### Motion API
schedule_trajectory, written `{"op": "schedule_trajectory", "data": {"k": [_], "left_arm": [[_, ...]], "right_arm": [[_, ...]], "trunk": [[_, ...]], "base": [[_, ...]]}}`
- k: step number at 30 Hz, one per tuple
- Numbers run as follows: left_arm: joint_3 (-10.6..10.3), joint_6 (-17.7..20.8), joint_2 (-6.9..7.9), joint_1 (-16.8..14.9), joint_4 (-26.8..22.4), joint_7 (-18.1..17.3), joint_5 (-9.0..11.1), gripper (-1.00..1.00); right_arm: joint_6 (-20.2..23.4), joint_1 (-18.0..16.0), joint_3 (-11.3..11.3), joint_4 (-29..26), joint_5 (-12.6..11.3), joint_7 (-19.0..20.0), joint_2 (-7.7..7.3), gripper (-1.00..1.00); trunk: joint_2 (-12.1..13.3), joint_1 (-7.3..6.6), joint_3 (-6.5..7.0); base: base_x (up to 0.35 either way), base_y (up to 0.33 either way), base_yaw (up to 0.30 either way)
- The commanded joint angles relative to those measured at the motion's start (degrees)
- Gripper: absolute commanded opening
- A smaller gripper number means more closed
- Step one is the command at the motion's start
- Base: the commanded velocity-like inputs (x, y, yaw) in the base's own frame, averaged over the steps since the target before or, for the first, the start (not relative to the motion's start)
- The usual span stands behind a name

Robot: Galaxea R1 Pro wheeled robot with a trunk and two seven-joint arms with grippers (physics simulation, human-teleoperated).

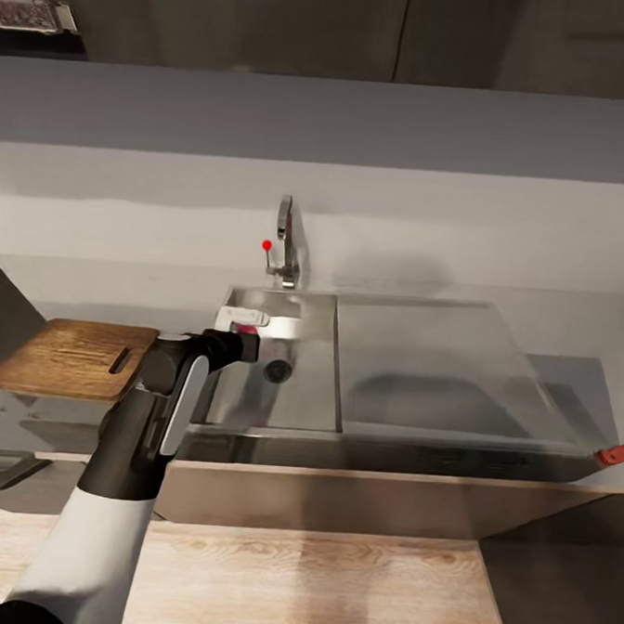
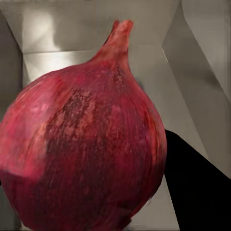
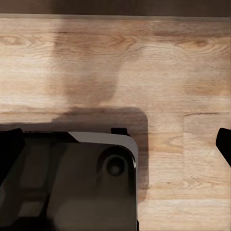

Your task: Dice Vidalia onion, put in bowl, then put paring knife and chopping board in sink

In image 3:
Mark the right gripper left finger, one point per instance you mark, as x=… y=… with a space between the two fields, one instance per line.
x=12 y=143

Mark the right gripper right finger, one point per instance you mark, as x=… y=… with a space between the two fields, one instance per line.
x=223 y=142

